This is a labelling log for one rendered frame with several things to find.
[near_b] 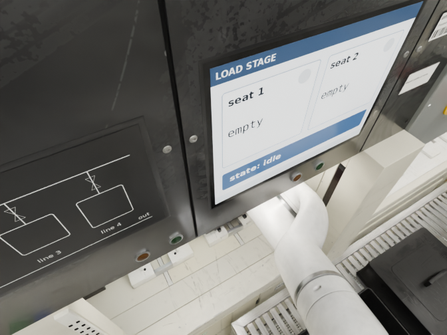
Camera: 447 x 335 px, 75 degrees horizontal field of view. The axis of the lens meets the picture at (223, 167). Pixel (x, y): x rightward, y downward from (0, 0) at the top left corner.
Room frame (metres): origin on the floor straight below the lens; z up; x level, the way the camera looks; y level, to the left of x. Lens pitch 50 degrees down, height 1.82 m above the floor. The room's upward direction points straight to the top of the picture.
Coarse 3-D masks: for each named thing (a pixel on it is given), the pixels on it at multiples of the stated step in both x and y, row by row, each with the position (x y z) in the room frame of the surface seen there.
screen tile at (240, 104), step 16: (304, 64) 0.28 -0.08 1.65; (272, 80) 0.26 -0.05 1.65; (288, 80) 0.27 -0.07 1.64; (224, 96) 0.23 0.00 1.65; (240, 96) 0.24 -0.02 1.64; (256, 96) 0.25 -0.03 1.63; (272, 96) 0.26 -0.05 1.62; (288, 96) 0.27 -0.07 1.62; (304, 96) 0.28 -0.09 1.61; (224, 112) 0.23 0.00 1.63; (240, 112) 0.24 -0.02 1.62; (256, 112) 0.25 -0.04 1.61; (288, 112) 0.27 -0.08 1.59; (304, 112) 0.29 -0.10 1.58; (224, 128) 0.23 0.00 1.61; (272, 128) 0.26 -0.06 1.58; (288, 128) 0.28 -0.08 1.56; (224, 144) 0.23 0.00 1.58; (240, 144) 0.24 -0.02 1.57; (256, 144) 0.25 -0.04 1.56; (272, 144) 0.26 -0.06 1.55; (224, 160) 0.23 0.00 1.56; (240, 160) 0.24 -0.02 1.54
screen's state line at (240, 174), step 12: (348, 120) 0.34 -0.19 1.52; (360, 120) 0.35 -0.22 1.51; (324, 132) 0.31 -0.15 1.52; (336, 132) 0.33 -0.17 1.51; (300, 144) 0.29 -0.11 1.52; (312, 144) 0.30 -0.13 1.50; (264, 156) 0.26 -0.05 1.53; (276, 156) 0.27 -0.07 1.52; (288, 156) 0.28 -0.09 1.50; (240, 168) 0.24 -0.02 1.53; (252, 168) 0.25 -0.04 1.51; (264, 168) 0.26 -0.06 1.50; (228, 180) 0.23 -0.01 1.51; (240, 180) 0.24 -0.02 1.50
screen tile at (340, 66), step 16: (400, 32) 0.35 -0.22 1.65; (352, 48) 0.31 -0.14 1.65; (368, 48) 0.33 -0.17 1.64; (336, 64) 0.30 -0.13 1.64; (352, 64) 0.32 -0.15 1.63; (368, 64) 0.33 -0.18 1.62; (384, 64) 0.35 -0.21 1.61; (336, 80) 0.31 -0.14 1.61; (368, 80) 0.34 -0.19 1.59; (336, 96) 0.31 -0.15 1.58; (352, 96) 0.33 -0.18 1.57; (368, 96) 0.35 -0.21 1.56; (320, 112) 0.30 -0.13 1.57; (336, 112) 0.32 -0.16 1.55
